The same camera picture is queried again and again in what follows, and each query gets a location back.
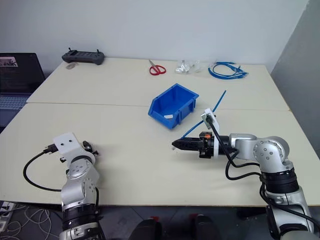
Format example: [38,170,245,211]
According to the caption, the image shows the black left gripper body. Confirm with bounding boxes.
[82,140,100,156]

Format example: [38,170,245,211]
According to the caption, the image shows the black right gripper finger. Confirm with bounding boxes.
[172,144,201,152]
[171,137,201,146]

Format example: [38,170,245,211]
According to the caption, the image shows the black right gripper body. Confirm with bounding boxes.
[198,130,216,160]

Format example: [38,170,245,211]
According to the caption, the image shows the blue ethernet cable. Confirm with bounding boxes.
[181,90,227,140]

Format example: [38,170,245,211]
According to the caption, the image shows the blue plastic bin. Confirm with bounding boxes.
[147,83,200,131]

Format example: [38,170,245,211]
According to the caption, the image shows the clear bags of connectors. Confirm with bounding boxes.
[174,59,203,75]

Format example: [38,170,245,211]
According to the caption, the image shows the dark rounded foot shape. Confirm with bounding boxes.
[134,216,163,240]
[189,213,221,240]

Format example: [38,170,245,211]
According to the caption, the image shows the dark grey remote controller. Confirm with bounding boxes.
[61,46,105,66]

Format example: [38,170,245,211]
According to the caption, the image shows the black laptop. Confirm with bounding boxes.
[0,52,46,111]

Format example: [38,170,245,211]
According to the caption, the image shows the white power strip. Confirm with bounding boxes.
[0,200,16,232]

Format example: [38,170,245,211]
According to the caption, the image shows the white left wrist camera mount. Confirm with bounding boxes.
[52,132,96,162]

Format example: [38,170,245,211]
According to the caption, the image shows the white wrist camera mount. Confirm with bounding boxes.
[200,107,221,158]
[52,132,96,162]

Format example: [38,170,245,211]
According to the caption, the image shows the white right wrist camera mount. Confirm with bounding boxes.
[200,107,221,158]

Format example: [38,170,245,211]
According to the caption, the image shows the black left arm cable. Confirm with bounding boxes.
[22,143,63,193]

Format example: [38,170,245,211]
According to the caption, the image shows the coiled blue cable bundle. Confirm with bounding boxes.
[207,61,250,81]

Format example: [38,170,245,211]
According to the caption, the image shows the red handled scissors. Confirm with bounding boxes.
[148,59,167,76]

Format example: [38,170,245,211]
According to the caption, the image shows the white floor cables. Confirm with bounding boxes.
[4,203,63,240]

